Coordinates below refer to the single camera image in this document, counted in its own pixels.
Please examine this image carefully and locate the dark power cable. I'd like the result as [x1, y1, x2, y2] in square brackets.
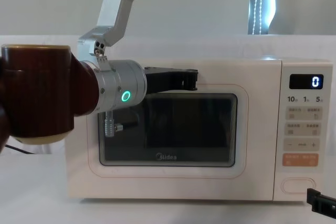
[4, 144, 35, 155]

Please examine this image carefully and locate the cream microwave oven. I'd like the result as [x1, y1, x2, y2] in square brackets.
[64, 57, 334, 204]

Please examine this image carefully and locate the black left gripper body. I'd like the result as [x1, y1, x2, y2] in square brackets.
[144, 66, 185, 95]

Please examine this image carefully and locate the thin cable with silver plug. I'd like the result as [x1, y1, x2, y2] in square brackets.
[103, 110, 139, 137]

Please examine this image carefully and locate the oven control panel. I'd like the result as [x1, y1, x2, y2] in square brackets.
[272, 60, 334, 203]

